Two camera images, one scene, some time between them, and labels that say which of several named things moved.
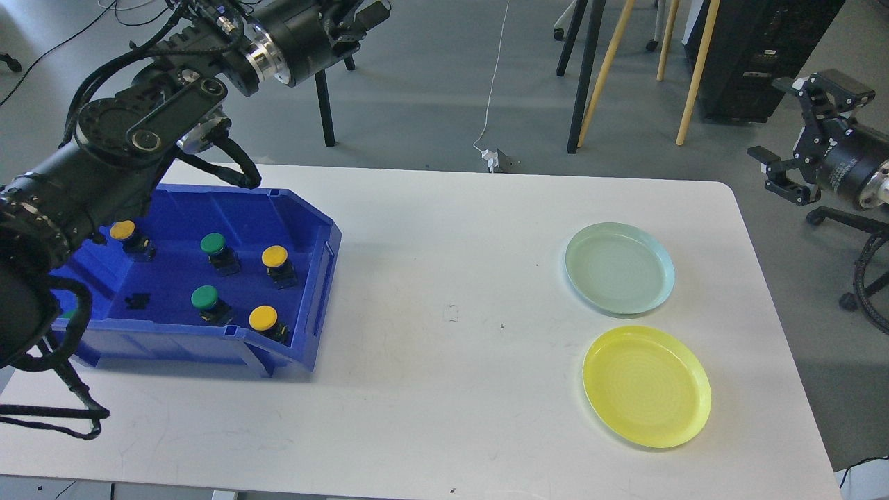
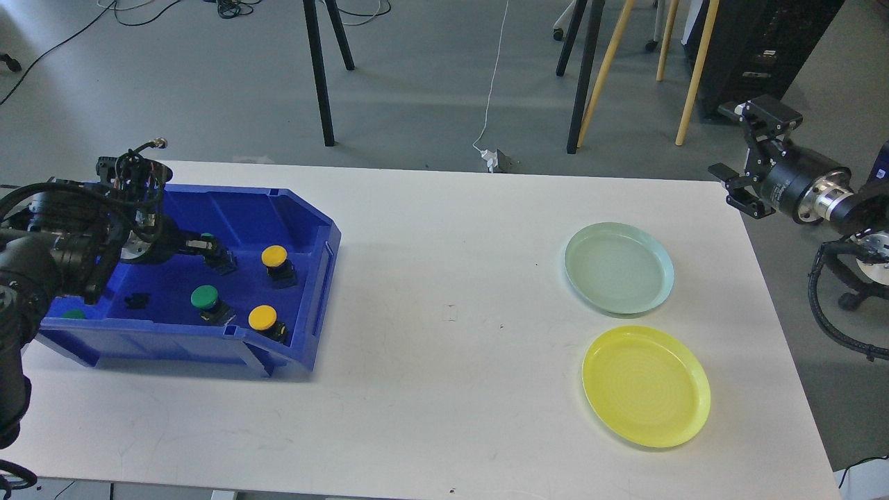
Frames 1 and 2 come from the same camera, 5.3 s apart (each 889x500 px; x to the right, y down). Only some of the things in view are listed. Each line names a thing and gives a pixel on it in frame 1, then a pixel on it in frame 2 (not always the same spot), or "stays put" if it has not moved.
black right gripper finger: [830, 94] to [767, 119]
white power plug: [492, 159] stays put
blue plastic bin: [203, 271] stays put
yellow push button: [275, 257] stays put
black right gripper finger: [776, 181] to [738, 197]
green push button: [213, 310] stays put
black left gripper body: [308, 31] to [153, 240]
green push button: [226, 260] stays put
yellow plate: [646, 386] stays put
